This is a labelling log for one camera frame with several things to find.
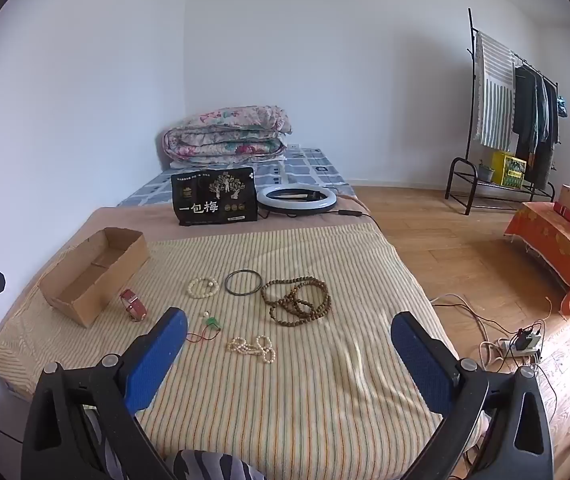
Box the dark hanging clothes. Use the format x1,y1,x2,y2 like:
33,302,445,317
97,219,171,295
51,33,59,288
512,62,560,191

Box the green pendant red cord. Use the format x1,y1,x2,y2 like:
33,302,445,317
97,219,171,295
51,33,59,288
185,316,223,345

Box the blue checked bedsheet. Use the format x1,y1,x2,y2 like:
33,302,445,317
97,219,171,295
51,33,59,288
118,147,351,208

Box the yellow plastic crate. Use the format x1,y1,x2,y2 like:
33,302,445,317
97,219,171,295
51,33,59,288
488,150,528,189

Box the black bangle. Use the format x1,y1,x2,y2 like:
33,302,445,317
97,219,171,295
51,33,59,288
224,269,263,297

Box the zebra print pants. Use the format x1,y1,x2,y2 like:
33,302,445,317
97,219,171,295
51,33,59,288
82,405,266,480

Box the white bead bracelet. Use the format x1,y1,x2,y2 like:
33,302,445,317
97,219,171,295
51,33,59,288
187,276,219,300

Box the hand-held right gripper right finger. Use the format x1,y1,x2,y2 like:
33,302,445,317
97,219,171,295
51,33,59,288
390,311,554,480

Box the power strip with cables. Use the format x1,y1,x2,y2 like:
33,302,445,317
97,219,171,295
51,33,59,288
430,292,563,411

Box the pink brown blanket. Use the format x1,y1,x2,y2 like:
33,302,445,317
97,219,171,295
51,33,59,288
0,187,373,361

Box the black metal clothes rack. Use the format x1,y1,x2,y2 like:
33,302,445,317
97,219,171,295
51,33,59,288
445,8,560,216

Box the brown wooden bead necklace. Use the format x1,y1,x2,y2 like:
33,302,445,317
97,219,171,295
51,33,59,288
260,275,332,328

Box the white power strip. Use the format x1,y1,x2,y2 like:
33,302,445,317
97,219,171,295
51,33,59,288
496,327,542,359

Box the black snack bag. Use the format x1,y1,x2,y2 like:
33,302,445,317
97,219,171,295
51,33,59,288
171,167,258,227

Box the yellow striped blanket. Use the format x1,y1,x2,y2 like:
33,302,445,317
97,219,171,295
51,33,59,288
0,222,460,480

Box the cream pearl bracelet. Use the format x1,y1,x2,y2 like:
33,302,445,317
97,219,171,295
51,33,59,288
226,335,276,365

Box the grey striped hanging towel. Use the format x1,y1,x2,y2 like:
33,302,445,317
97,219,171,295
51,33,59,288
472,31,517,150

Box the white ring light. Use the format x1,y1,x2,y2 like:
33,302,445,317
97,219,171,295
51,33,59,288
256,184,338,214

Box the folded floral quilt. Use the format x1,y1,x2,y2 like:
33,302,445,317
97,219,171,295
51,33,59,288
161,106,293,167

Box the orange cloth covered table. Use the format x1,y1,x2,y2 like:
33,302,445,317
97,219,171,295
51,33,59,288
504,201,570,316

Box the black ring light cable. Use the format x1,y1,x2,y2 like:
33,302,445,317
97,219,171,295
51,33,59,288
260,206,373,222

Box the red leather bracelet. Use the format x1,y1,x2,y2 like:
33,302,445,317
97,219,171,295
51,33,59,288
120,288,147,323

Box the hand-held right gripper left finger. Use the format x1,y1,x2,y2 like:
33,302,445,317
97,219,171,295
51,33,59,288
21,307,188,480

